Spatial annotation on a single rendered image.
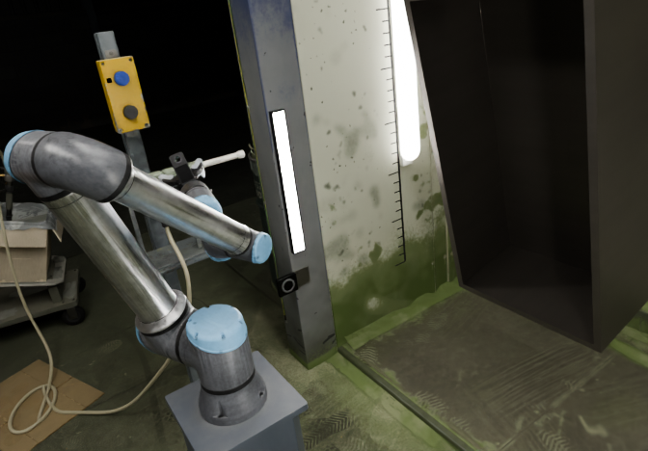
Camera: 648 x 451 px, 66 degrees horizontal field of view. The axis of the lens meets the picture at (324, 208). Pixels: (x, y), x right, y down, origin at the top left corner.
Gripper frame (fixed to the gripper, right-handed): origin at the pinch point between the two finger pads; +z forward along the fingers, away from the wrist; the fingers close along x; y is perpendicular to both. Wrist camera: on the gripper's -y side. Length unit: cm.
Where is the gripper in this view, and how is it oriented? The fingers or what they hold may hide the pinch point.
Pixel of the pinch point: (178, 165)
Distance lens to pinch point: 177.2
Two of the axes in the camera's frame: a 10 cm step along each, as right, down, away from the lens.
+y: 2.4, 8.1, 5.4
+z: -4.3, -4.1, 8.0
